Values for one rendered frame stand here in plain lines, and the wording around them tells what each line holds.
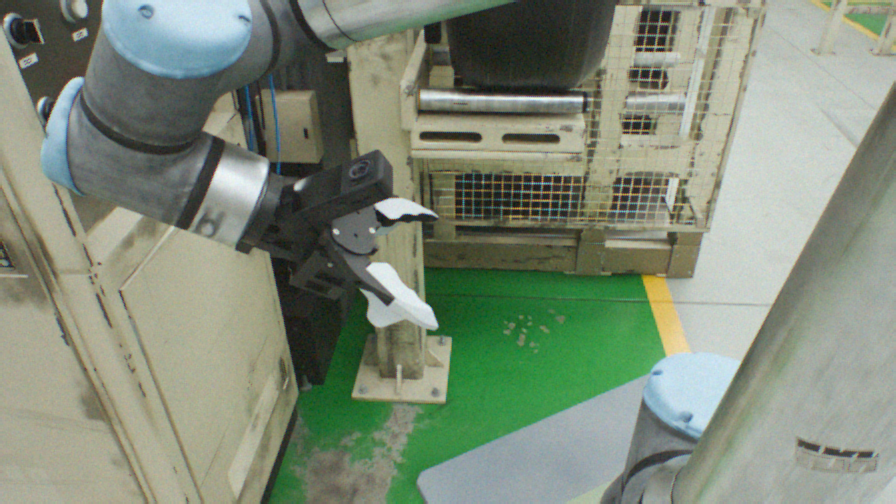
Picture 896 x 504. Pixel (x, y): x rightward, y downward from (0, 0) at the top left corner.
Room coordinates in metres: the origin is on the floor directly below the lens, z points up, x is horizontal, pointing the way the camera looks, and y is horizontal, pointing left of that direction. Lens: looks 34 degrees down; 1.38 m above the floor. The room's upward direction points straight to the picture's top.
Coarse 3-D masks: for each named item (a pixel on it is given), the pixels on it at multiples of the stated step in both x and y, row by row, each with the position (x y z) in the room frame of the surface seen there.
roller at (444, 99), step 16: (432, 96) 1.22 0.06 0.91; (448, 96) 1.22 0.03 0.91; (464, 96) 1.22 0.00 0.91; (480, 96) 1.22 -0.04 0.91; (496, 96) 1.22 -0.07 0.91; (512, 96) 1.22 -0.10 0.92; (528, 96) 1.21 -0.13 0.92; (544, 96) 1.21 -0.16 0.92; (560, 96) 1.21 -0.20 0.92; (576, 96) 1.21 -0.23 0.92; (544, 112) 1.22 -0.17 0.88; (560, 112) 1.21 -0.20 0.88; (576, 112) 1.21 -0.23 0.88
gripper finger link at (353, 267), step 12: (336, 252) 0.48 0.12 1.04; (348, 252) 0.49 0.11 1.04; (348, 264) 0.48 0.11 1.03; (360, 264) 0.48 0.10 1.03; (348, 276) 0.47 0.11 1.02; (360, 276) 0.47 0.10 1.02; (372, 276) 0.48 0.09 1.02; (360, 288) 0.47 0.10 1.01; (372, 288) 0.47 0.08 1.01; (384, 288) 0.47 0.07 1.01; (384, 300) 0.47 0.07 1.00
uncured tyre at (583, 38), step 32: (544, 0) 1.08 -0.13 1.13; (576, 0) 1.08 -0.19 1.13; (608, 0) 1.11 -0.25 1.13; (448, 32) 1.16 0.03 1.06; (480, 32) 1.11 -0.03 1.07; (512, 32) 1.10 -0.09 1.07; (544, 32) 1.10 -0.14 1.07; (576, 32) 1.10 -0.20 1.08; (608, 32) 1.14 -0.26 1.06; (480, 64) 1.15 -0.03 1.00; (512, 64) 1.14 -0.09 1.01; (544, 64) 1.14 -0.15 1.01; (576, 64) 1.14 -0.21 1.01
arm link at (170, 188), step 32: (64, 96) 0.47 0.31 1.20; (64, 128) 0.45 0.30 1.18; (64, 160) 0.44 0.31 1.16; (96, 160) 0.45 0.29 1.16; (128, 160) 0.44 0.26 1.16; (160, 160) 0.45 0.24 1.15; (192, 160) 0.48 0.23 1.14; (96, 192) 0.45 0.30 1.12; (128, 192) 0.45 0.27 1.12; (160, 192) 0.46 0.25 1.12; (192, 192) 0.46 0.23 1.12
